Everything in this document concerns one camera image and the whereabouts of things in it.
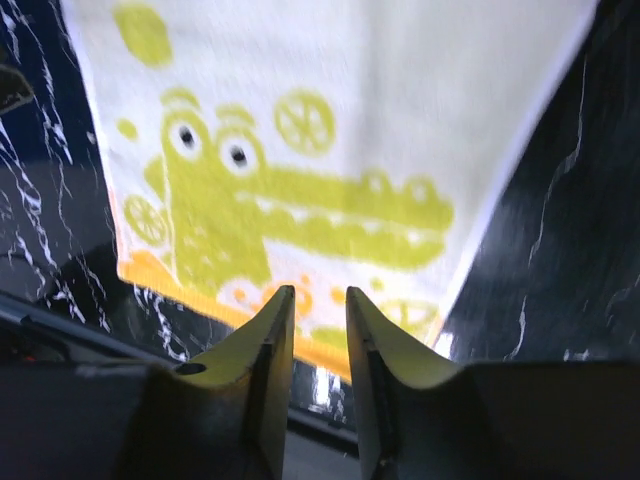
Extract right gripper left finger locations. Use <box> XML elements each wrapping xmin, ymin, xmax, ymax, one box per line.
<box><xmin>172</xmin><ymin>284</ymin><xmax>297</xmax><ymax>480</ymax></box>

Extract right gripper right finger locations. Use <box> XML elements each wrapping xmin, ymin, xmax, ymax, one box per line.
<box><xmin>346</xmin><ymin>287</ymin><xmax>469</xmax><ymax>479</ymax></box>

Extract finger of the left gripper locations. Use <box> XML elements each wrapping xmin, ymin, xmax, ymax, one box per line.
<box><xmin>0</xmin><ymin>64</ymin><xmax>34</xmax><ymax>115</ymax></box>

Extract lime green patterned towel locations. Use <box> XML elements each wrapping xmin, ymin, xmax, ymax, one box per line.
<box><xmin>62</xmin><ymin>1</ymin><xmax>597</xmax><ymax>376</ymax></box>

